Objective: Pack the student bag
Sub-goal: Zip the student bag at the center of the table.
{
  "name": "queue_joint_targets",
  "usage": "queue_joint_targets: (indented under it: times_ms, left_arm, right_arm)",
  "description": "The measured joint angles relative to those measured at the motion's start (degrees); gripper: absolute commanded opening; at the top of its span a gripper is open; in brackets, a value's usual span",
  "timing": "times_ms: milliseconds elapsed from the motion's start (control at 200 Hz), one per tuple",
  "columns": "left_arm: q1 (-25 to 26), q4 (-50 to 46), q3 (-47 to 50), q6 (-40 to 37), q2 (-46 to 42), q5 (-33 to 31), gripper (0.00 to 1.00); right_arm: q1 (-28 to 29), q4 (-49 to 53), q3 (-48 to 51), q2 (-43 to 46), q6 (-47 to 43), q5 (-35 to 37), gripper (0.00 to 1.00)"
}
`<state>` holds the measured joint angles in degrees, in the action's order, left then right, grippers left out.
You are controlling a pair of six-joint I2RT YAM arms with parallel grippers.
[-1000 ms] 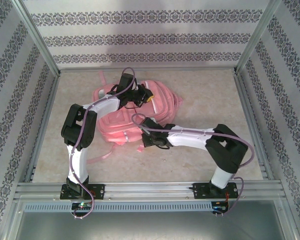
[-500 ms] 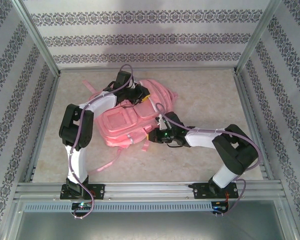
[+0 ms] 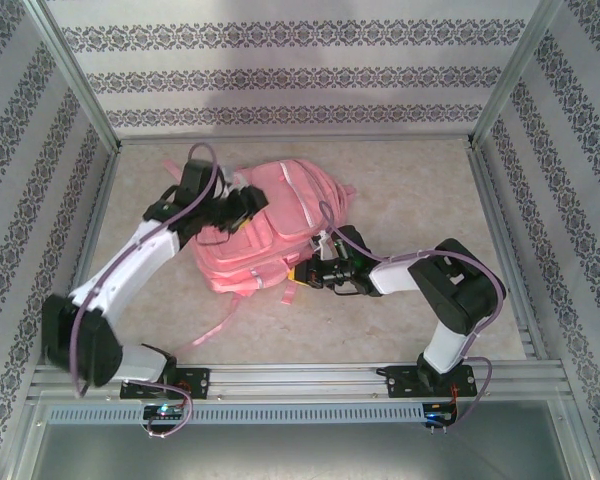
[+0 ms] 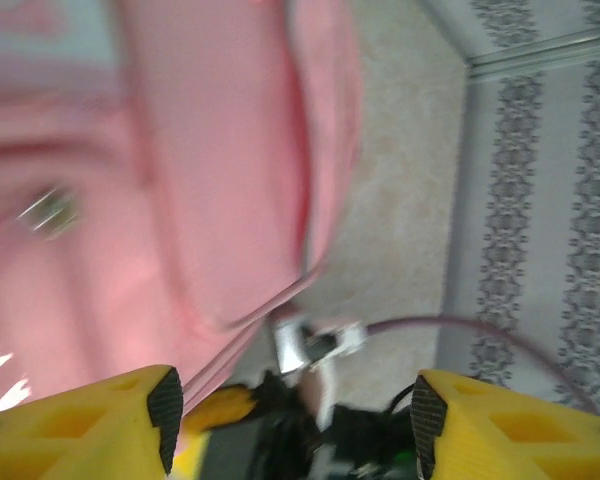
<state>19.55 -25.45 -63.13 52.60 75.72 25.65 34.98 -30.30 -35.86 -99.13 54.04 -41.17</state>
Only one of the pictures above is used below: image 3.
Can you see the pink student backpack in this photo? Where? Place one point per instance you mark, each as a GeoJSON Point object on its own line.
{"type": "Point", "coordinates": [260, 245]}

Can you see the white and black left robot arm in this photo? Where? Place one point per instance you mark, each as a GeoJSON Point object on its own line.
{"type": "Point", "coordinates": [130, 265]}

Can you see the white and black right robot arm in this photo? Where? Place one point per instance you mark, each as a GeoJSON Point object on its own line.
{"type": "Point", "coordinates": [395, 275]}

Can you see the grey metal sheet panel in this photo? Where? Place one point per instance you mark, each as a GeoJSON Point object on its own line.
{"type": "Point", "coordinates": [290, 450]}

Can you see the small controller circuit board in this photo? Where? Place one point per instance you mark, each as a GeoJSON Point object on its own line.
{"type": "Point", "coordinates": [437, 415]}
{"type": "Point", "coordinates": [162, 411]}

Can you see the aluminium frame rail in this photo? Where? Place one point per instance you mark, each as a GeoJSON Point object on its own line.
{"type": "Point", "coordinates": [490, 200]}
{"type": "Point", "coordinates": [102, 185]}
{"type": "Point", "coordinates": [420, 138]}

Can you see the aluminium mounting rail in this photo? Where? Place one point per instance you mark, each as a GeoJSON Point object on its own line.
{"type": "Point", "coordinates": [290, 382]}

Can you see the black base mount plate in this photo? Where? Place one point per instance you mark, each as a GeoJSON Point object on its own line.
{"type": "Point", "coordinates": [397, 382]}
{"type": "Point", "coordinates": [197, 382]}

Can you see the aluminium frame post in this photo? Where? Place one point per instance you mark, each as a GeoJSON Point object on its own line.
{"type": "Point", "coordinates": [515, 70]}
{"type": "Point", "coordinates": [580, 440]}
{"type": "Point", "coordinates": [20, 440]}
{"type": "Point", "coordinates": [75, 80]}

